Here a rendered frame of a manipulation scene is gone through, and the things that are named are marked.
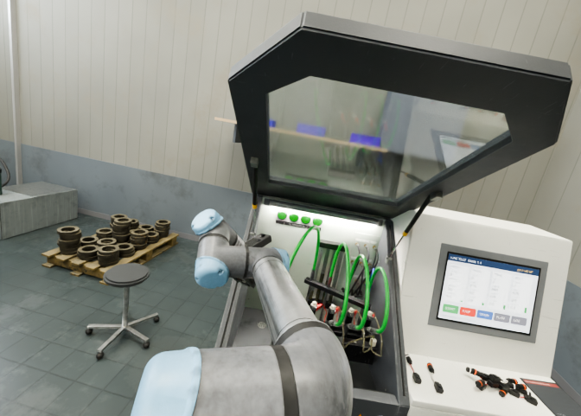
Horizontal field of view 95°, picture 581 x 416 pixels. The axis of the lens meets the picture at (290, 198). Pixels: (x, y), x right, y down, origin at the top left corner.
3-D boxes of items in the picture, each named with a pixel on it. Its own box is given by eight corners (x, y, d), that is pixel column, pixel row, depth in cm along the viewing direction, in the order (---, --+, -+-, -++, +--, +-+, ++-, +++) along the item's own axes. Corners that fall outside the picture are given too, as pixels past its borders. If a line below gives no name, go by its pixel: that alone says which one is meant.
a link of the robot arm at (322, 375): (416, 395, 25) (285, 237, 72) (308, 409, 22) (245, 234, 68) (392, 498, 27) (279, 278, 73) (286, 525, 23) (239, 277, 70)
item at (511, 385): (478, 397, 97) (483, 384, 95) (461, 371, 107) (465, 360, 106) (539, 406, 97) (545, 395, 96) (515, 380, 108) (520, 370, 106)
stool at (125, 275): (114, 309, 238) (117, 252, 225) (169, 322, 235) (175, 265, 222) (62, 352, 189) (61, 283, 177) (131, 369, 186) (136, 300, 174)
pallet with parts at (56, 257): (179, 242, 384) (181, 214, 375) (111, 286, 266) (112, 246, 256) (126, 229, 393) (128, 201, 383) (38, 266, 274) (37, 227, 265)
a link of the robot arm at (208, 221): (186, 237, 64) (190, 214, 71) (213, 260, 71) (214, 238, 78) (213, 223, 63) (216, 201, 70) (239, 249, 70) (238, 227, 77)
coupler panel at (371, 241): (341, 290, 138) (356, 233, 131) (341, 286, 141) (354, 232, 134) (367, 294, 138) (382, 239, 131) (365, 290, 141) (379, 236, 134)
